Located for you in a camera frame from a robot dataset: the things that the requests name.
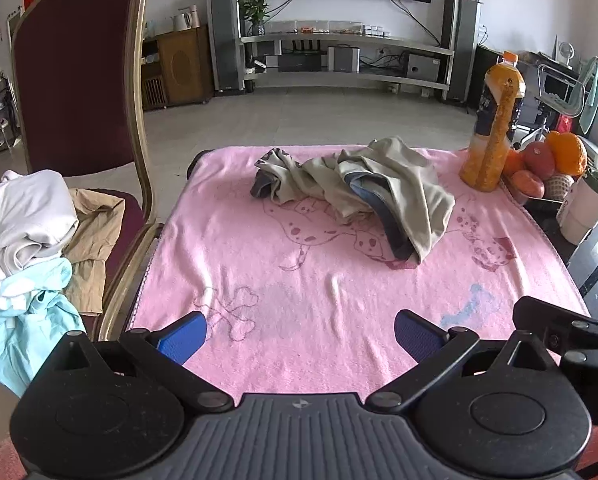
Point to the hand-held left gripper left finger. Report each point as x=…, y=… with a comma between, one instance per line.
x=185, y=336

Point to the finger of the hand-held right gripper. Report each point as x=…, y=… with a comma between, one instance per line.
x=554, y=315

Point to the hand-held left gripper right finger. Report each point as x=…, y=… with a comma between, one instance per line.
x=418, y=332

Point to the beige shirt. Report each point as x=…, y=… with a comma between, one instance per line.
x=419, y=195

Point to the white cup with straw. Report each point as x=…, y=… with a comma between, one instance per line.
x=579, y=210

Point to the pink printed towel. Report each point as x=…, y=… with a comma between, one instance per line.
x=304, y=300

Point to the fruit in foam net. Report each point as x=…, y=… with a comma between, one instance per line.
x=560, y=186

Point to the tan garment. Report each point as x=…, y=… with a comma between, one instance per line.
x=94, y=240

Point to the red apple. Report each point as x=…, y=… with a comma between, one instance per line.
x=539, y=159

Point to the light blue garment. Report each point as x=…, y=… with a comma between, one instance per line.
x=24, y=325

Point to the large orange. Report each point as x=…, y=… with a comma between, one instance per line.
x=568, y=154

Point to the orange juice bottle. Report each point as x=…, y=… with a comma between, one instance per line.
x=491, y=140

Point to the white garment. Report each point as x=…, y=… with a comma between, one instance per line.
x=24, y=215

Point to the black drawer cabinet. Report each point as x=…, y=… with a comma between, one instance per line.
x=486, y=77

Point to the black subwoofer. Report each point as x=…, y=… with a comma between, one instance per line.
x=423, y=66

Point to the maroon gold-framed chair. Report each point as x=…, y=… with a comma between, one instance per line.
x=74, y=90

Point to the wooden cabinet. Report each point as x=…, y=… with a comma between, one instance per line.
x=184, y=65

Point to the grey tower speaker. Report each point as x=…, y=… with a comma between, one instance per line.
x=460, y=50
x=224, y=40

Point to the small silver speaker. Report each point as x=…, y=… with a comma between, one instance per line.
x=344, y=58

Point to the black router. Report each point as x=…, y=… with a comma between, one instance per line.
x=301, y=61

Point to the grey television stand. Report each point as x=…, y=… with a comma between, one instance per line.
x=349, y=40

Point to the white kettle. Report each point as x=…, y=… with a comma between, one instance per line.
x=180, y=22

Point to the white thermos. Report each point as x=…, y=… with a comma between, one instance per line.
x=194, y=16

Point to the potted green plant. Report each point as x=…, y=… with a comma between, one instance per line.
x=258, y=10

